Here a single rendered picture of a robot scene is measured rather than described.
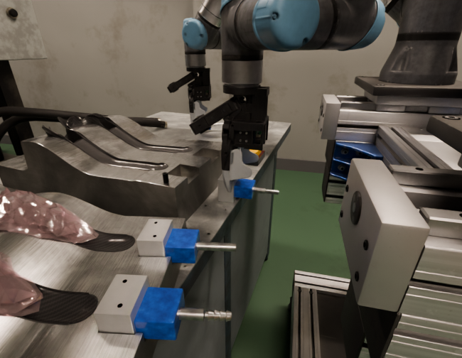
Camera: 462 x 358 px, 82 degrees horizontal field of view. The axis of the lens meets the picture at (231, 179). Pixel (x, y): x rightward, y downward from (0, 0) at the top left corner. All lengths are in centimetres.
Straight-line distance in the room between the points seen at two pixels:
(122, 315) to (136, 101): 284
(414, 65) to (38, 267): 75
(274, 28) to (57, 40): 320
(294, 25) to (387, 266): 29
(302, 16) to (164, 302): 37
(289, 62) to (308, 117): 51
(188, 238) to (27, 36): 112
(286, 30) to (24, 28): 112
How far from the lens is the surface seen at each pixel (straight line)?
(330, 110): 70
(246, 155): 60
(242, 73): 49
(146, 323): 31
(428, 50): 73
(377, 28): 52
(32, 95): 391
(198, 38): 85
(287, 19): 39
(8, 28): 133
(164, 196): 50
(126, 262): 39
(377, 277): 26
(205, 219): 54
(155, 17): 287
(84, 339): 33
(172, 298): 32
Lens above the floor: 111
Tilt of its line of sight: 26 degrees down
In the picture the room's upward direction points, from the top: straight up
